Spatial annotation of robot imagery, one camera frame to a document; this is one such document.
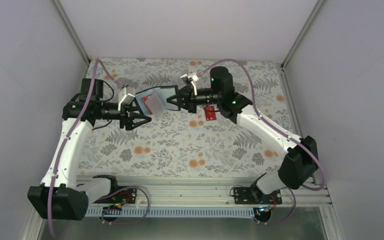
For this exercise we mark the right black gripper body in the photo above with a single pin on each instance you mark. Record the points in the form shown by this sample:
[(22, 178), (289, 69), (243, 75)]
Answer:
[(192, 105)]

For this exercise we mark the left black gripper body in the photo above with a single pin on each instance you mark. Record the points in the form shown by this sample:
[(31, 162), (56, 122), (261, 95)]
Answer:
[(123, 118)]

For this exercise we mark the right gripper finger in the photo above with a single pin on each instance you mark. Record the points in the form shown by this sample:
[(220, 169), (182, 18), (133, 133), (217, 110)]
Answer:
[(179, 93), (174, 104)]

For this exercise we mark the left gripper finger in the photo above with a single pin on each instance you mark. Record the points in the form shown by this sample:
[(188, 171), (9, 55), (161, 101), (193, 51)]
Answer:
[(137, 109), (139, 120)]

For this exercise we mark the black leather card holder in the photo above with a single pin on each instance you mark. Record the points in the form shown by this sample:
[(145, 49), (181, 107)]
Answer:
[(159, 102)]

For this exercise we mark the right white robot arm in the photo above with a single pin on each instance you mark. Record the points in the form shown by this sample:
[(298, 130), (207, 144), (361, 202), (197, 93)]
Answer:
[(299, 154)]

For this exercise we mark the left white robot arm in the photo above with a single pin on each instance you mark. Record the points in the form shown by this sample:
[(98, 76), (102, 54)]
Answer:
[(59, 196)]

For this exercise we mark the floral table mat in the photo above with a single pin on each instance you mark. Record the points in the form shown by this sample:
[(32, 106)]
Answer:
[(177, 143)]

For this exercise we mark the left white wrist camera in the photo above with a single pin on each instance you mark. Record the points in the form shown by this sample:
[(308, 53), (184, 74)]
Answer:
[(125, 97)]

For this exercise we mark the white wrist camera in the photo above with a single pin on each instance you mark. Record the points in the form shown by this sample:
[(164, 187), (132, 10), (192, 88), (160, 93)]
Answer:
[(125, 97), (190, 79)]

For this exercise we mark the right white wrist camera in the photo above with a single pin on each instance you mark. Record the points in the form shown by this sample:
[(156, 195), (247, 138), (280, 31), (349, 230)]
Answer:
[(190, 79)]

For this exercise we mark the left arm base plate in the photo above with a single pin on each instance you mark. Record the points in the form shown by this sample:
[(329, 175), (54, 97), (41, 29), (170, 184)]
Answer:
[(127, 196)]

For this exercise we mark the aluminium rail frame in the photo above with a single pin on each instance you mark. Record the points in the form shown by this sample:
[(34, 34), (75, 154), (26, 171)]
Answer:
[(213, 191)]

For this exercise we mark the white slotted cable duct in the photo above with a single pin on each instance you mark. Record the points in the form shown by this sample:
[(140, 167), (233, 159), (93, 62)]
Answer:
[(182, 212)]

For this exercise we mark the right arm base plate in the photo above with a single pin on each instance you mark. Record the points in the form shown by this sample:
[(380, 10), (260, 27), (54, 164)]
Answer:
[(253, 196)]

